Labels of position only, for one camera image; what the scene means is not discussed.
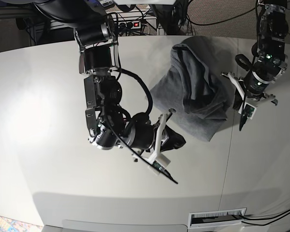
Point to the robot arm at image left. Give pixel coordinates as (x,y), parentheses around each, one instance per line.
(108,124)

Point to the table cable grommet box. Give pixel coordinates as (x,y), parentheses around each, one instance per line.
(219,218)

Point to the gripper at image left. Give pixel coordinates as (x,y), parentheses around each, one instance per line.
(152,138)

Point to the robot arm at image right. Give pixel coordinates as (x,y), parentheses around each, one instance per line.
(269,58)

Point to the black power strip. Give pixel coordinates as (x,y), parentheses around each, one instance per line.
(130,25)

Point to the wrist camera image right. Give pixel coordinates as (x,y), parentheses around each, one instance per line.
(247,109)

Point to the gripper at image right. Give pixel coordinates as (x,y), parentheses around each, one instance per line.
(255,83)

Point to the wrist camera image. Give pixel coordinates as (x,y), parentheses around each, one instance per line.
(247,109)
(160,162)

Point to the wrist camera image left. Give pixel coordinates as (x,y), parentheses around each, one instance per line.
(160,162)

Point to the grey T-shirt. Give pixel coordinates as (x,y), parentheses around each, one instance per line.
(191,87)

